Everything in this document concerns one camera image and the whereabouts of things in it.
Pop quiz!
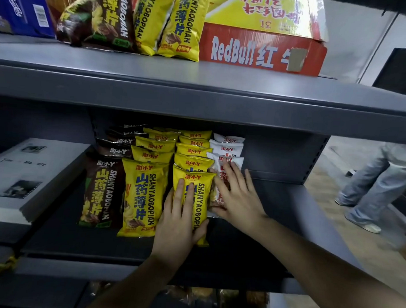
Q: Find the person's left hand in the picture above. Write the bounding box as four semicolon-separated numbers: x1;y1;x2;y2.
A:
151;177;211;269

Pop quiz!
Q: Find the person's right hand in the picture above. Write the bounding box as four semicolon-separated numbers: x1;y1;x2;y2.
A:
208;157;270;238

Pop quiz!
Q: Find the dark grey metal shelf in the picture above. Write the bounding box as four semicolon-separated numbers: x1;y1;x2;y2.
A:
0;32;406;308

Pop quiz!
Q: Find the person's left forearm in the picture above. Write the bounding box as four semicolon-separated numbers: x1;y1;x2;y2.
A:
84;254;179;308

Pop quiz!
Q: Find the person's right forearm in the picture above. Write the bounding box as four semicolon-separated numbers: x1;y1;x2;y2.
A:
247;215;406;308

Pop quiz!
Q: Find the white printed flat box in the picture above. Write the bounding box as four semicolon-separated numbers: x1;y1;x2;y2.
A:
0;137;91;226

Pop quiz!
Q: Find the pile of wrapped pastries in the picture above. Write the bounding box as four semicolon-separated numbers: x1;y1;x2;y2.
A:
88;281;271;308

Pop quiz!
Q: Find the red carton with white lettering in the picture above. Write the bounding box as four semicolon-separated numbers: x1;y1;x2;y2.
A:
198;22;329;78

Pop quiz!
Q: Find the blue drink carton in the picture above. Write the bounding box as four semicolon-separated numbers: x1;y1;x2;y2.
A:
0;0;58;39

